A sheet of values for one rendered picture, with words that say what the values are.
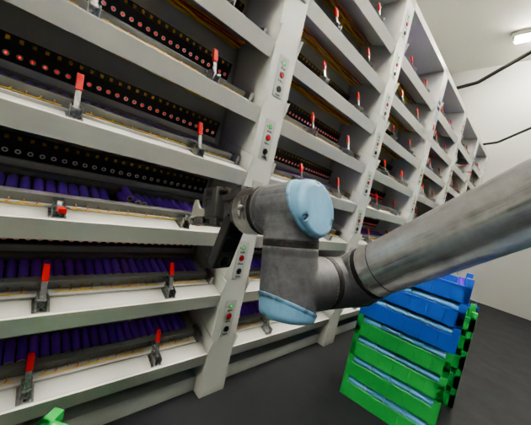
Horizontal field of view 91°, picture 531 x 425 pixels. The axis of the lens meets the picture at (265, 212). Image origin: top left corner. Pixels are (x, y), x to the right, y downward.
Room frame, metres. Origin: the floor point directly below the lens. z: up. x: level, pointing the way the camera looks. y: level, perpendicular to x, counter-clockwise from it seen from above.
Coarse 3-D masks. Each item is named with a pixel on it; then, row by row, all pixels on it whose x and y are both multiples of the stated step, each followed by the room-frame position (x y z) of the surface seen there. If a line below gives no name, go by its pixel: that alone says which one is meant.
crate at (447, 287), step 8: (432, 280) 0.84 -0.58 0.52; (440, 280) 0.83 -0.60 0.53; (448, 280) 0.98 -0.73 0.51; (456, 280) 0.96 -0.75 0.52; (464, 280) 0.95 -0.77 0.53; (472, 280) 0.78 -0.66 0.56; (424, 288) 0.85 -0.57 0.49; (432, 288) 0.84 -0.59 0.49; (440, 288) 0.83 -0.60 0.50; (448, 288) 0.81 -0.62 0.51; (456, 288) 0.80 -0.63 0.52; (464, 288) 0.79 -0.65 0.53; (472, 288) 0.78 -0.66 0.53; (448, 296) 0.81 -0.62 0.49; (456, 296) 0.80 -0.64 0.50; (464, 296) 0.79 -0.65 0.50
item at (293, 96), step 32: (0, 0) 0.55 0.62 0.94; (160, 0) 0.75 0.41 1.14; (320, 0) 1.17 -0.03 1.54; (32, 32) 0.58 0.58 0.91; (64, 32) 0.62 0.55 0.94; (192, 32) 0.82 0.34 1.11; (96, 64) 0.67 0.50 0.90; (128, 64) 0.71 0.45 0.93; (320, 64) 1.23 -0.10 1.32; (160, 96) 0.78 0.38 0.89; (192, 96) 0.84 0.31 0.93; (288, 96) 1.13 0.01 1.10; (0, 128) 0.57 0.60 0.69; (320, 160) 1.34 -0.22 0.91
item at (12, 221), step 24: (48, 168) 0.61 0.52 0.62; (192, 192) 0.86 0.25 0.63; (0, 216) 0.44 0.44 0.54; (24, 216) 0.46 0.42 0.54; (72, 216) 0.52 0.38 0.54; (96, 216) 0.56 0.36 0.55; (120, 216) 0.60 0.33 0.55; (96, 240) 0.55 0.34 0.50; (120, 240) 0.58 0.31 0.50; (144, 240) 0.62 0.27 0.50; (168, 240) 0.66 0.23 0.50; (192, 240) 0.70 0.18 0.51
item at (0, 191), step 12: (0, 192) 0.47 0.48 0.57; (12, 192) 0.48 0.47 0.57; (24, 192) 0.49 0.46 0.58; (36, 192) 0.51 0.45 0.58; (48, 192) 0.52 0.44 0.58; (36, 204) 0.49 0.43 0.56; (72, 204) 0.55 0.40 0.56; (84, 204) 0.56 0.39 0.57; (96, 204) 0.57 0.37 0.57; (108, 204) 0.59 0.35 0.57; (120, 204) 0.60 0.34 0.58; (132, 204) 0.63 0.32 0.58; (144, 216) 0.63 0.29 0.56; (168, 216) 0.69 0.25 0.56
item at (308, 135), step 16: (288, 112) 1.10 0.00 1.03; (304, 112) 1.15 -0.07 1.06; (288, 128) 0.88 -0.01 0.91; (304, 128) 1.02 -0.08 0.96; (320, 128) 1.25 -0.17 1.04; (304, 144) 0.96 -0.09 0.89; (320, 144) 1.01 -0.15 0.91; (336, 144) 1.18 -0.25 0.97; (336, 160) 1.11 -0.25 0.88; (352, 160) 1.18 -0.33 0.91; (368, 160) 1.26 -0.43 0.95
